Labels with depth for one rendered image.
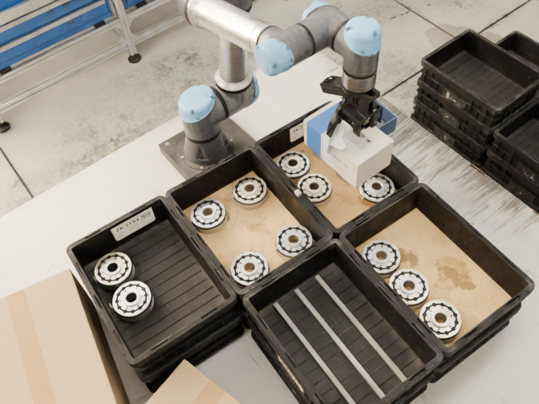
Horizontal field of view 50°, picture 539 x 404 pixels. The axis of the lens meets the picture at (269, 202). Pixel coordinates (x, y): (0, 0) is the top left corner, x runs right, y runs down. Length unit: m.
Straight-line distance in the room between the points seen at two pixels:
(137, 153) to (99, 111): 1.27
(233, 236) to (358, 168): 0.44
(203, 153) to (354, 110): 0.69
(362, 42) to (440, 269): 0.69
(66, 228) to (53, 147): 1.31
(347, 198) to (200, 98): 0.54
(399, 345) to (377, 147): 0.49
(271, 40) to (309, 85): 1.00
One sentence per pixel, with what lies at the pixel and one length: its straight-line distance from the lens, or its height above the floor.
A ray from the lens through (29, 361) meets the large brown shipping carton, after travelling 1.54.
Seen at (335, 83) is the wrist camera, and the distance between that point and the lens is 1.38.
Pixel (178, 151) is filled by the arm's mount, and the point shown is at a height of 0.75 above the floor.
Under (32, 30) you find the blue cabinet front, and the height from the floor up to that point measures 0.44.
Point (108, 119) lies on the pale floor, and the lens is 3.24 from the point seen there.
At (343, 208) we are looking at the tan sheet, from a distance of 1.68.
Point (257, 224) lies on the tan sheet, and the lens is 1.65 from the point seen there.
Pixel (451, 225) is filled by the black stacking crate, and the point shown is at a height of 0.89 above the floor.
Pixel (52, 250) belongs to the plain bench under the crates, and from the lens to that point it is 1.92.
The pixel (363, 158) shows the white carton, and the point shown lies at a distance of 1.40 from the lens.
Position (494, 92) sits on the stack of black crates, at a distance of 2.58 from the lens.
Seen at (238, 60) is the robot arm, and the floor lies 1.08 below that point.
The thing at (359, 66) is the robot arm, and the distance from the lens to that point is 1.24.
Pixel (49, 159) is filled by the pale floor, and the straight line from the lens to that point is 3.17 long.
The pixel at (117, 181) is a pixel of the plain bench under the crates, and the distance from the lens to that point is 2.01.
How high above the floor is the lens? 2.20
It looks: 54 degrees down
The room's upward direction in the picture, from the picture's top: 6 degrees counter-clockwise
